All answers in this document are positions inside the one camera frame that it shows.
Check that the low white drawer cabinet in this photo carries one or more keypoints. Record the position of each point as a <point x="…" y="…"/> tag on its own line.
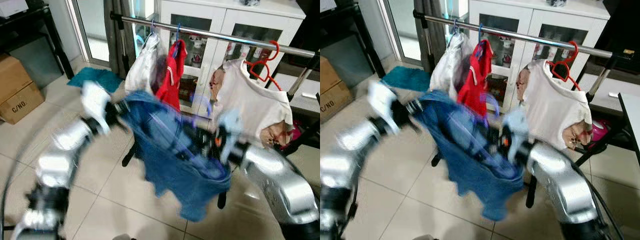
<point x="607" y="102"/>
<point x="300" y="102"/>

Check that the white printed T-shirt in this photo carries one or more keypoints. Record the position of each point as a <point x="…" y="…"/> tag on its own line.
<point x="250" y="100"/>
<point x="552" y="105"/>

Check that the red shirt with white trim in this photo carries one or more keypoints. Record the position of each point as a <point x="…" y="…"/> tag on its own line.
<point x="475" y="80"/>
<point x="172" y="75"/>

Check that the blue hanger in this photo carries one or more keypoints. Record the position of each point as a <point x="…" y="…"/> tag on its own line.
<point x="152" y="26"/>
<point x="480" y="37"/>
<point x="177" y="35"/>
<point x="455" y="27"/>

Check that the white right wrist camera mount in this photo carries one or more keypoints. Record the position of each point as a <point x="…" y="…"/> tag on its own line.
<point x="515" y="127"/>
<point x="227" y="127"/>

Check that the white glass door cabinet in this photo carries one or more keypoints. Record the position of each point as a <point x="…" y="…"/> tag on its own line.
<point x="530" y="17"/>
<point x="220" y="17"/>

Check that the white table with black frame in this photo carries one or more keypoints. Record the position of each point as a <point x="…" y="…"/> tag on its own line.
<point x="631" y="120"/>

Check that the red hanger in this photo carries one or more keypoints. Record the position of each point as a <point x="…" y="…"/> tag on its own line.
<point x="264" y="61"/>
<point x="565" y="62"/>

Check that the pink bag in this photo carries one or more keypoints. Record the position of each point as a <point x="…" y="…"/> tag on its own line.
<point x="599" y="131"/>
<point x="295" y="131"/>

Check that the grey panel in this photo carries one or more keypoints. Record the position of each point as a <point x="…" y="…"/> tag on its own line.
<point x="350" y="60"/>
<point x="35" y="62"/>

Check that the grey robot leg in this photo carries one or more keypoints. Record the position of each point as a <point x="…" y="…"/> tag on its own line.
<point x="122" y="237"/>
<point x="424" y="237"/>

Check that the cardboard box printed C/NO. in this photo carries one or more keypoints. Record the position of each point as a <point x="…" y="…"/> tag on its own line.
<point x="22" y="105"/>
<point x="335" y="102"/>

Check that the blue denim garment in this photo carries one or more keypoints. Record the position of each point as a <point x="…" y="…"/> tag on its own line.
<point x="170" y="170"/>
<point x="465" y="165"/>

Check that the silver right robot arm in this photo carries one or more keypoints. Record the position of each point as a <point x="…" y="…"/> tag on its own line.
<point x="560" y="185"/>
<point x="280" y="185"/>

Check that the teal floor mat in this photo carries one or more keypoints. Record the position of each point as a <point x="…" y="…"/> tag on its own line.
<point x="405" y="78"/>
<point x="95" y="79"/>

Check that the metal clothes rack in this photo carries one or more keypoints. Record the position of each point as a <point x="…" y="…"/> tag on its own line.
<point x="215" y="35"/>
<point x="520" y="34"/>

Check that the purple plastic hanger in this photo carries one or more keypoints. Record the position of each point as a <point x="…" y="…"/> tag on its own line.
<point x="495" y="106"/>
<point x="209" y="106"/>

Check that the white jacket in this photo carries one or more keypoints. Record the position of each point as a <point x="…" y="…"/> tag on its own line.
<point x="450" y="65"/>
<point x="145" y="65"/>

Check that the plain brown cardboard box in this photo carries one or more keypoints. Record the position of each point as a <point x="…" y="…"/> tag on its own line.
<point x="12" y="75"/>
<point x="327" y="72"/>

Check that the glass sliding door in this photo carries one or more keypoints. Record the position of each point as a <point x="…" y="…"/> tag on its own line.
<point x="92" y="30"/>
<point x="402" y="30"/>

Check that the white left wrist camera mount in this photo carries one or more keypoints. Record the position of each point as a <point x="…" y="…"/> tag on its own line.
<point x="95" y="102"/>
<point x="382" y="107"/>

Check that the white box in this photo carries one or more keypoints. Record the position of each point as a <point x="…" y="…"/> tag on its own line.
<point x="327" y="5"/>
<point x="12" y="7"/>

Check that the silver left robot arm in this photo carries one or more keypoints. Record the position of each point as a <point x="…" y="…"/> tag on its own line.
<point x="50" y="165"/>
<point x="345" y="165"/>

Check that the dark grey curtain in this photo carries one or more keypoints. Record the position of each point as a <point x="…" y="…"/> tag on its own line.
<point x="115" y="40"/>
<point x="432" y="40"/>

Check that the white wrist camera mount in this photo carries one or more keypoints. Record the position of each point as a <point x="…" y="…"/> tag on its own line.
<point x="95" y="102"/>
<point x="515" y="127"/>
<point x="227" y="127"/>
<point x="382" y="107"/>

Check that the black television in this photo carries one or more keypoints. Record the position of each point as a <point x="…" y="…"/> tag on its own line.
<point x="307" y="20"/>
<point x="620" y="30"/>

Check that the black side table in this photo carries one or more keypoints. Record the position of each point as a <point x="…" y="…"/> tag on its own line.
<point x="30" y="22"/>
<point x="350" y="20"/>

